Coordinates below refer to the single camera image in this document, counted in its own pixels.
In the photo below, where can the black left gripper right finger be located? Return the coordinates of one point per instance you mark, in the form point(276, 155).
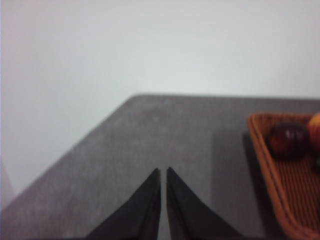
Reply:
point(187, 215)

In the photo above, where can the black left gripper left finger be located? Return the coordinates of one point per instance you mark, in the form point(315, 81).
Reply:
point(140, 215)

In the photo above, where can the brown wicker basket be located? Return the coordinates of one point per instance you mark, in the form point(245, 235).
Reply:
point(300, 195)

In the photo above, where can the dark purple round fruit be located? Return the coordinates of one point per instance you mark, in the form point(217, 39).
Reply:
point(287, 141)

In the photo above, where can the red apple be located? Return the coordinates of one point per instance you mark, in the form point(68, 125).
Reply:
point(315, 130)

